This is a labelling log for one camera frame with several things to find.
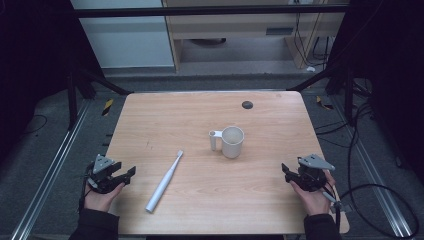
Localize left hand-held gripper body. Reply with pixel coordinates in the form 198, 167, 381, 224
86, 153, 125, 195

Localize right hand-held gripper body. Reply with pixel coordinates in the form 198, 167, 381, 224
297, 153, 336, 193

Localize white electric toothbrush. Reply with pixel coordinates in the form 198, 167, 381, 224
144, 149, 185, 214

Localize white cup with handle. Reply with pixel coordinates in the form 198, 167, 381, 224
208, 125, 246, 160

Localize person's left hand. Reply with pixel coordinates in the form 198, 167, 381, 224
82, 181, 126, 214

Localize person's right hand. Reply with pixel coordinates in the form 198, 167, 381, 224
289, 169, 337, 217

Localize yellow black striped tape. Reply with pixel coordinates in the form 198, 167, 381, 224
101, 98, 115, 117
315, 95, 335, 111

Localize black metal stand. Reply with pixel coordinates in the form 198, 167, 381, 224
65, 67, 132, 132
287, 65, 355, 125

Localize white cabinet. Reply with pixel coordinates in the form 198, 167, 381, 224
70, 0, 175, 70

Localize black curtain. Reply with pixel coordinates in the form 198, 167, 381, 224
0, 0, 103, 163
325, 0, 424, 186

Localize light wooden desk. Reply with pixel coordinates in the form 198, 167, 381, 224
161, 0, 350, 72

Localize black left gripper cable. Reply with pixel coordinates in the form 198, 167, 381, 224
77, 162, 95, 214

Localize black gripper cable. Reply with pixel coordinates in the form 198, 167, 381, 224
334, 133, 420, 240
77, 162, 95, 214

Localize silver cable plug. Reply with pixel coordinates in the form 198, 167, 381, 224
321, 190, 354, 215

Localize silver floor rail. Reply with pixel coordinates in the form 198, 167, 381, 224
10, 99, 92, 240
332, 95, 415, 238

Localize black floor cables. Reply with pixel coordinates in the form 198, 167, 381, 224
314, 78, 376, 149

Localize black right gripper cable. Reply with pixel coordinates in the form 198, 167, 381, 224
334, 133, 420, 240

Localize thin black floor cable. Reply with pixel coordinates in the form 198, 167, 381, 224
19, 114, 48, 137

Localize black hanging desk cables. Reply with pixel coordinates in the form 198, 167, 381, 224
293, 0, 335, 69

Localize black horizontal frame bar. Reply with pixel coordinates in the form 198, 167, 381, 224
73, 4, 350, 19

